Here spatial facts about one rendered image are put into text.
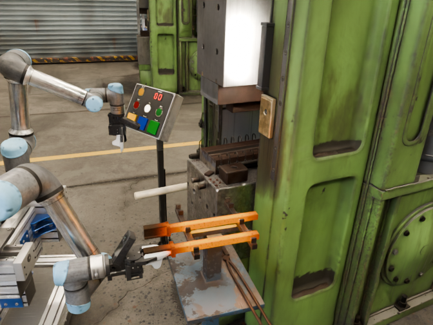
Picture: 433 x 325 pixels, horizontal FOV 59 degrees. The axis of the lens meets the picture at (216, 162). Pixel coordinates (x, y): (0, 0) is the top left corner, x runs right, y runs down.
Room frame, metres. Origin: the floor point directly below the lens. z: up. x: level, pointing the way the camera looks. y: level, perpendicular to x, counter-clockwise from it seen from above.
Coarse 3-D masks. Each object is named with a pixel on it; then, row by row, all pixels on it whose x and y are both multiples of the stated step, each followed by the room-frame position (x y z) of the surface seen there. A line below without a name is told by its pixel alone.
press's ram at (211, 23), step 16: (208, 0) 1.81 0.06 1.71; (224, 0) 1.67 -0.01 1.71; (240, 0) 1.68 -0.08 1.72; (256, 0) 1.72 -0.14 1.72; (208, 16) 1.81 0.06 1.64; (224, 16) 1.66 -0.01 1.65; (240, 16) 1.68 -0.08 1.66; (256, 16) 1.72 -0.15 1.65; (208, 32) 1.80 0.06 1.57; (224, 32) 1.66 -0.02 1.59; (240, 32) 1.69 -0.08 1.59; (256, 32) 1.72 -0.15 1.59; (208, 48) 1.80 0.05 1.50; (224, 48) 1.66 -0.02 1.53; (240, 48) 1.69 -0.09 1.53; (256, 48) 1.72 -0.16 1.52; (208, 64) 1.80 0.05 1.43; (224, 64) 1.66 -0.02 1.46; (240, 64) 1.69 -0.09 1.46; (256, 64) 1.73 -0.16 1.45; (224, 80) 1.66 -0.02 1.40; (240, 80) 1.69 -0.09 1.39; (256, 80) 1.73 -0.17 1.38
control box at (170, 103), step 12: (132, 96) 2.31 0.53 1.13; (144, 96) 2.26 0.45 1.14; (168, 96) 2.15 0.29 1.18; (180, 96) 2.17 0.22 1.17; (132, 108) 2.26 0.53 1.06; (156, 108) 2.16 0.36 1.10; (168, 108) 2.11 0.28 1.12; (156, 120) 2.11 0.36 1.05; (168, 120) 2.09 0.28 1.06; (144, 132) 2.11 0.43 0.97; (168, 132) 2.09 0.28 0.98
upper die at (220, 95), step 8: (208, 80) 1.79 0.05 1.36; (200, 88) 1.88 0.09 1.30; (208, 88) 1.79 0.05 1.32; (216, 88) 1.71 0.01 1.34; (224, 88) 1.71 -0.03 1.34; (232, 88) 1.73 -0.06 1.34; (240, 88) 1.75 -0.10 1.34; (248, 88) 1.77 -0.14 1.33; (256, 88) 1.79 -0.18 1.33; (208, 96) 1.79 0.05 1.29; (216, 96) 1.71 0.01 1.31; (224, 96) 1.71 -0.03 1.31; (232, 96) 1.73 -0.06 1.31; (240, 96) 1.75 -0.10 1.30; (248, 96) 1.77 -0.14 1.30; (256, 96) 1.79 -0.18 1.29
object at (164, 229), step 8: (224, 216) 1.24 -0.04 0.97; (232, 216) 1.25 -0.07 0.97; (240, 216) 1.25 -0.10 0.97; (248, 216) 1.25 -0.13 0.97; (256, 216) 1.26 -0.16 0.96; (152, 224) 1.16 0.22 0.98; (160, 224) 1.16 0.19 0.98; (168, 224) 1.17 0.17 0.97; (176, 224) 1.18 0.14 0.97; (184, 224) 1.18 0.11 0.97; (192, 224) 1.18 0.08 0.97; (200, 224) 1.19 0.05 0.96; (208, 224) 1.20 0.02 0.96; (216, 224) 1.21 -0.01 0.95; (224, 224) 1.22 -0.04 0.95; (144, 232) 1.13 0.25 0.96; (152, 232) 1.14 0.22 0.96; (160, 232) 1.15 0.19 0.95; (168, 232) 1.14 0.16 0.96
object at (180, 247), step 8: (248, 232) 1.14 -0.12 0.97; (256, 232) 1.14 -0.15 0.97; (200, 240) 1.09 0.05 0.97; (208, 240) 1.09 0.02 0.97; (216, 240) 1.09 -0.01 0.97; (224, 240) 1.09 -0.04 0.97; (232, 240) 1.10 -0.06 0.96; (240, 240) 1.11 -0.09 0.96; (248, 240) 1.12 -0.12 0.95; (144, 248) 1.03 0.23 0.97; (152, 248) 1.03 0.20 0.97; (160, 248) 1.03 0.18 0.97; (168, 248) 1.03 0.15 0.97; (176, 248) 1.04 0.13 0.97; (184, 248) 1.05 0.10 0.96; (192, 248) 1.05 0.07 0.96; (200, 248) 1.06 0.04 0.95
